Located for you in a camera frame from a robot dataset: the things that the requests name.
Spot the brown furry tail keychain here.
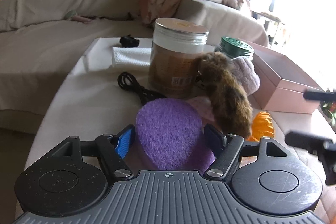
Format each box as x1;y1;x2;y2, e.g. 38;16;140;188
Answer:
197;52;253;139

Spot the purple fuzzy sponge pad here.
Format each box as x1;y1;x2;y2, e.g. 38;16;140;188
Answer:
135;98;215;173

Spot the black cord necklace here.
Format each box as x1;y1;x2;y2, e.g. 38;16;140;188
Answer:
117;71;167;106

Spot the lavender fluffy sock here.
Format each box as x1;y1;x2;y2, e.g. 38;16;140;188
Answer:
231;56;260;96

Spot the pink cardboard box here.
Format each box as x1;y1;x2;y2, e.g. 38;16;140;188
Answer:
248;42;322;114

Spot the white table cloth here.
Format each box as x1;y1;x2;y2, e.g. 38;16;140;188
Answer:
15;37;336;219

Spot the white folded towel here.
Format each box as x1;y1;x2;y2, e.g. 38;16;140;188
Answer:
112;47;151;68

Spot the green-lidded glass jar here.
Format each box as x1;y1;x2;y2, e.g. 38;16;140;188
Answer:
215;36;254;60

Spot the small black clip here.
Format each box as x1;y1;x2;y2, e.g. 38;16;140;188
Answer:
120;35;139;48

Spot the tall tan lidded canister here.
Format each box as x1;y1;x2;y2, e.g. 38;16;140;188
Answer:
149;18;209;98

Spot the beige sofa with cover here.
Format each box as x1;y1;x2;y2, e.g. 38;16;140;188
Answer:
0;0;269;135

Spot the small doll on sofa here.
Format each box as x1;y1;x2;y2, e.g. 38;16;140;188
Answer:
64;10;92;24

